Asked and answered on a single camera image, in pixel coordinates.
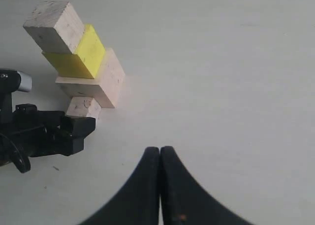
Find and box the small wooden cube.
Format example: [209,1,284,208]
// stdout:
[66,96,101,119]

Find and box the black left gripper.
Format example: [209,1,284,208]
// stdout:
[4,104,96,159]

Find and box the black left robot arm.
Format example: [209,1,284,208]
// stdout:
[0,104,96,173]

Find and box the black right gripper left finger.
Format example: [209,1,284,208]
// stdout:
[82,147,160,225]

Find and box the yellow cube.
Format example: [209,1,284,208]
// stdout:
[42,24,106,79]

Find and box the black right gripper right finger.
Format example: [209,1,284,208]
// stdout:
[160,146,250,225]

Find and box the large wooden cube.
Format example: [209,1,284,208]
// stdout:
[55,48,125,108]

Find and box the medium wooden cube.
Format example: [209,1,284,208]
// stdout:
[23,1,84,54]

